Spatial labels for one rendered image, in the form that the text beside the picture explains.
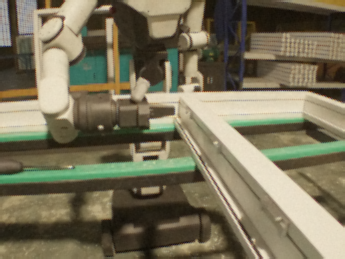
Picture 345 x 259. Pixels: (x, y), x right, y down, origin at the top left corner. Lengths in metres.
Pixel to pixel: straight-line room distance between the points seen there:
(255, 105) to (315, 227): 0.58
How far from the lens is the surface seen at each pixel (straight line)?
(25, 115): 0.75
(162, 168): 0.46
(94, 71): 4.29
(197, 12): 1.16
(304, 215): 0.26
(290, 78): 4.70
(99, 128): 0.55
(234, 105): 0.76
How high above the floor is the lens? 1.08
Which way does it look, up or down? 20 degrees down
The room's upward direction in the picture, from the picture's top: straight up
